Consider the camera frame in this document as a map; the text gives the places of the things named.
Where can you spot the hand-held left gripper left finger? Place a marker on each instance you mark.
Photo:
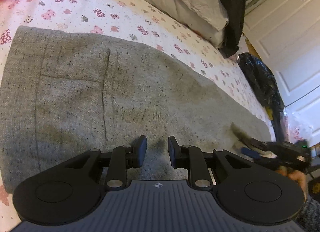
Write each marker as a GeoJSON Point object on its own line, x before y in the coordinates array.
{"type": "Point", "coordinates": [141, 150]}

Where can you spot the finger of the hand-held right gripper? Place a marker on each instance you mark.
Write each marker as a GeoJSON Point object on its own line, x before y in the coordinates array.
{"type": "Point", "coordinates": [257, 143]}
{"type": "Point", "coordinates": [250, 153]}

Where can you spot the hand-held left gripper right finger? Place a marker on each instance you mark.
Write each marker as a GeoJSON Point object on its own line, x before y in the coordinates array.
{"type": "Point", "coordinates": [173, 152]}

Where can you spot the grey speckled pants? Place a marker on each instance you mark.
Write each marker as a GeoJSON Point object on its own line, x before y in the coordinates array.
{"type": "Point", "coordinates": [120, 97]}

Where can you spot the person's right hand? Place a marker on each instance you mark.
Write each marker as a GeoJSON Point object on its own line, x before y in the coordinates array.
{"type": "Point", "coordinates": [297, 180]}

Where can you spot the clear plastic bag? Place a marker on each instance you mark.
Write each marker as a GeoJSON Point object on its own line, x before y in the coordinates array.
{"type": "Point", "coordinates": [301, 127]}

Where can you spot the black plastic bag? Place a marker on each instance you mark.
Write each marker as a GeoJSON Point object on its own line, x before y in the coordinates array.
{"type": "Point", "coordinates": [265, 84]}

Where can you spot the white panelled door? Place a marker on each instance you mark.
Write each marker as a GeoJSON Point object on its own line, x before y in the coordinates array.
{"type": "Point", "coordinates": [287, 34]}

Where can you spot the black cloth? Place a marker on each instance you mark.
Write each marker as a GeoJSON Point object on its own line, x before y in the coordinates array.
{"type": "Point", "coordinates": [231, 9]}

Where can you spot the white floral bed sheet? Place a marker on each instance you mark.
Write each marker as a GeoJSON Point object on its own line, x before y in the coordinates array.
{"type": "Point", "coordinates": [130, 9]}

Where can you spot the beige pillows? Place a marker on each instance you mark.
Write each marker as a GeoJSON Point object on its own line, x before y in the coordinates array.
{"type": "Point", "coordinates": [180, 2]}

